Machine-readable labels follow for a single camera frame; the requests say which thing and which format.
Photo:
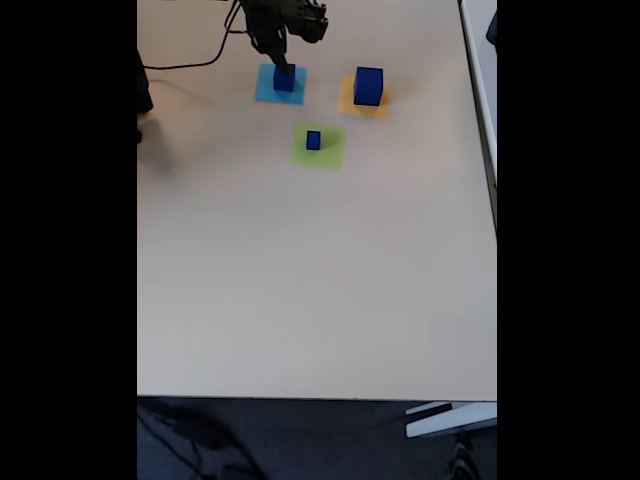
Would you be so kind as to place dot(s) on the small blue cube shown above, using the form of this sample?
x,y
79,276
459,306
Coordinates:
x,y
285,82

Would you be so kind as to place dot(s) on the tiny blue cube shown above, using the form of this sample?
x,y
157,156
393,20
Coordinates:
x,y
313,141

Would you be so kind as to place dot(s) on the blue square sheet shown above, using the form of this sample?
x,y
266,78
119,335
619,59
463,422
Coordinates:
x,y
265,95

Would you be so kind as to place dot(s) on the orange square sheet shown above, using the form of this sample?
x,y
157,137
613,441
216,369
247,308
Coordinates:
x,y
347,107

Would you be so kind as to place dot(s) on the green square sheet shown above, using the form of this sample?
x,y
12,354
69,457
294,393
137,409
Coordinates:
x,y
330,155

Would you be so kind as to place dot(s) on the large blue cube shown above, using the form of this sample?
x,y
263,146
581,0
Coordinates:
x,y
369,87

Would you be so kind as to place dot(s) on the white neighbouring table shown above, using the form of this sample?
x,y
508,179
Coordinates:
x,y
482,75

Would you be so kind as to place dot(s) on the dark blue object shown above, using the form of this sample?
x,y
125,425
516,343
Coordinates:
x,y
493,30

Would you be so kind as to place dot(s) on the white grey bar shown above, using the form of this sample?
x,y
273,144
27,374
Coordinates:
x,y
450,420

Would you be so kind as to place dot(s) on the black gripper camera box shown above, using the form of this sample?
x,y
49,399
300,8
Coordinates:
x,y
312,25

